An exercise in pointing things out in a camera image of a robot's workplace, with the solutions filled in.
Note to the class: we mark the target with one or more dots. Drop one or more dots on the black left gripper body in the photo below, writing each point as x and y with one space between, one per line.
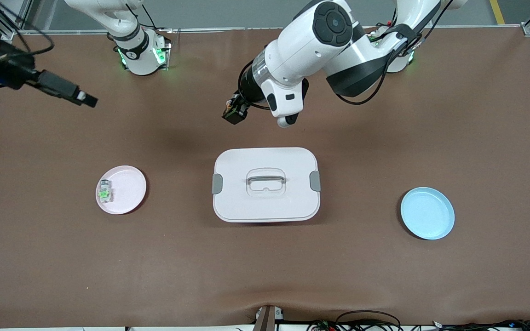
248 92

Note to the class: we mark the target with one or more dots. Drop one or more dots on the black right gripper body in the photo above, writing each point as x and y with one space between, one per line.
13 73

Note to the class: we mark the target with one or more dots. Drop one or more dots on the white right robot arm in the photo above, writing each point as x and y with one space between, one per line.
138 57

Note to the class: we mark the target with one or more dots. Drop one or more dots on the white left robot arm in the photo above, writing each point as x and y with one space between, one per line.
315 41

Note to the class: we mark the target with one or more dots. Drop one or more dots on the white box lid grey clips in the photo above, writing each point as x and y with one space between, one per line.
265 204

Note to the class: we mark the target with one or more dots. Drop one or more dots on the pink round plate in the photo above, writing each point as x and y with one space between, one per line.
129 193

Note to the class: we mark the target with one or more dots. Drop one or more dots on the brown table mat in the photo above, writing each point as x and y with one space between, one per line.
265 266

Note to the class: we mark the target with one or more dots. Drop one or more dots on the light blue round plate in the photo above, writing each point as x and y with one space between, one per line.
428 214

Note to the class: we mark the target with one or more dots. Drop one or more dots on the green and white switch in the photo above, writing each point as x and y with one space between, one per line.
105 193

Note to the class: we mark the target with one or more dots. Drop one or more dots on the grey metal bracket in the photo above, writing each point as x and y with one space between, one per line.
266 319

